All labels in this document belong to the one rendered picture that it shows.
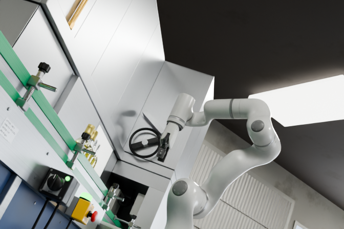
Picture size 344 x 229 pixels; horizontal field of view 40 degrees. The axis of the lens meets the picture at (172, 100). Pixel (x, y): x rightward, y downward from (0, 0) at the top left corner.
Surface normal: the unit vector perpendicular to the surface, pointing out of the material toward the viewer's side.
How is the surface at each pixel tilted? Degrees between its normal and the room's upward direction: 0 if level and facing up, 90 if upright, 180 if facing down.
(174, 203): 127
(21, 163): 90
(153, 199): 90
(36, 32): 90
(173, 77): 90
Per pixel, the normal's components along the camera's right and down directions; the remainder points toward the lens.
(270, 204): 0.54, -0.15
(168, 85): -0.06, -0.44
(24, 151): 0.92, 0.32
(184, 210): -0.29, 0.17
